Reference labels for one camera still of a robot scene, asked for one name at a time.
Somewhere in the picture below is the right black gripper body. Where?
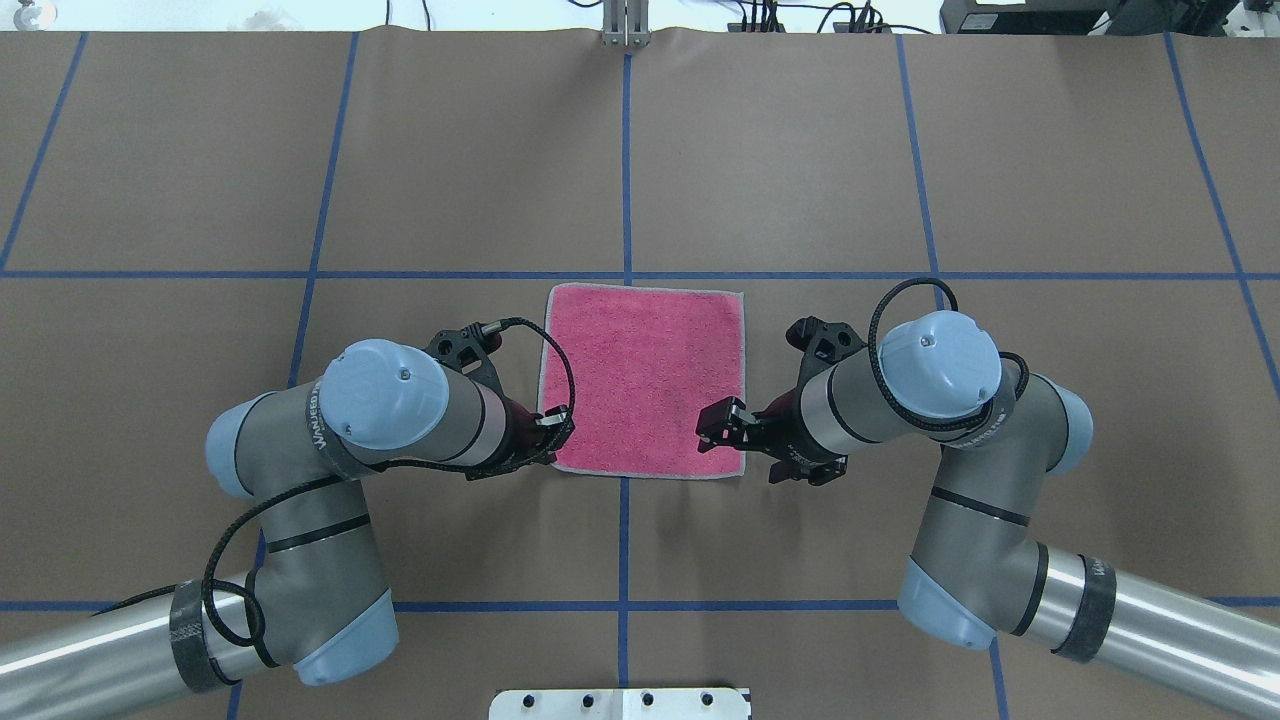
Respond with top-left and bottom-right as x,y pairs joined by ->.
745,389 -> 815,466

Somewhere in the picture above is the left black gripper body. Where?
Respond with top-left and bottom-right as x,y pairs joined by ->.
495,397 -> 556,471

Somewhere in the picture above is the pink and grey towel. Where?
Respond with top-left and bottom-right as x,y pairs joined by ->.
539,282 -> 746,480

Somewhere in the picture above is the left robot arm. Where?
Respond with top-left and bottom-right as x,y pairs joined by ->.
3,319 -> 576,719

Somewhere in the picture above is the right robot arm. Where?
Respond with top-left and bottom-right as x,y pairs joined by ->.
696,309 -> 1279,719

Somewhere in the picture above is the white pillar with base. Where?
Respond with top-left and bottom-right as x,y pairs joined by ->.
488,685 -> 753,719

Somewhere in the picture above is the black box with label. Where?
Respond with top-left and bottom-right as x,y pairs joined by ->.
938,1 -> 1107,36

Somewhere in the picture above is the round metal table grommet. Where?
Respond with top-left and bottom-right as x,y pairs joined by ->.
12,0 -> 58,32

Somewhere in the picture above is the aluminium frame post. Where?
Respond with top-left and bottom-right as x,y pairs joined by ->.
599,0 -> 652,49

